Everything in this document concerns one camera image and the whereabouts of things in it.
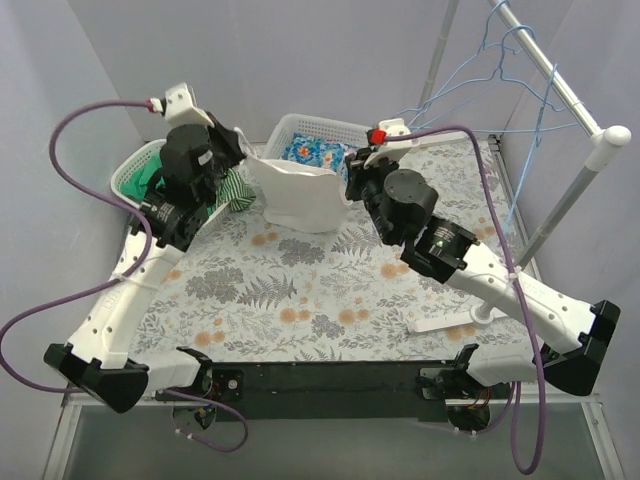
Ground blue wire hanger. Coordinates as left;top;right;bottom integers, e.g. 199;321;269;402
399;0;526;131
474;63;577;229
406;24;568;131

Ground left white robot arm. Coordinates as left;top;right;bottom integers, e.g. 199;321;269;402
44;123;245;413

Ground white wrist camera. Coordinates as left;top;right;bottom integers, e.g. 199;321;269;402
149;82;215;128
364;118;419;169

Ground near blue wire hanger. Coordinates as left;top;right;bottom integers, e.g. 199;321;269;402
474;63;577;229

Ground white rectangular basket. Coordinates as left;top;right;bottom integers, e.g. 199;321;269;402
262;113;370;159

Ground white oval laundry basket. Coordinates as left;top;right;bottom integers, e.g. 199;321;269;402
110;139;230;227

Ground white tank top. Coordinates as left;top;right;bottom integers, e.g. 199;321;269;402
234;127;349;234

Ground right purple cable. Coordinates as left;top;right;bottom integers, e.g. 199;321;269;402
399;124;546;475

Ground green shirt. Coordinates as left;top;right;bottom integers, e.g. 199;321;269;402
120;155;162;203

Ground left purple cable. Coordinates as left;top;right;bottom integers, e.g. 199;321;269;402
0;98;250;454

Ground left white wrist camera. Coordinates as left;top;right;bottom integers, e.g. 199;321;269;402
149;82;215;128

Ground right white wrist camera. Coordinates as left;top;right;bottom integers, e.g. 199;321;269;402
364;118;419;169

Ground green striped garment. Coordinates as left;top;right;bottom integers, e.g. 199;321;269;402
216;169;256;212

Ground blue floral cloth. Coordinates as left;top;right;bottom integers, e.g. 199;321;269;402
281;133;357;172

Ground purple cable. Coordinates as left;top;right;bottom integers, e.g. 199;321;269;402
0;98;250;454
399;124;546;475

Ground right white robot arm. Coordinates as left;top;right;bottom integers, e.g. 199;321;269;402
345;147;620;398

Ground middle blue wire hanger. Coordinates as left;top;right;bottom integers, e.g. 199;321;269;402
406;24;568;131

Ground silver clothes rack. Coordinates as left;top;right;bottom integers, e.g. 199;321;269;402
408;1;632;335

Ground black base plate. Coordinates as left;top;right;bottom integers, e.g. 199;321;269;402
154;359;501;426

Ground far blue wire hanger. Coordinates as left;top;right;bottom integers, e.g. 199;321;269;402
399;0;526;131

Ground floral table mat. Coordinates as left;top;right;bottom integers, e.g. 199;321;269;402
94;139;556;364

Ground aluminium frame rail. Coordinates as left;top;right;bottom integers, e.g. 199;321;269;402
42;389;626;480

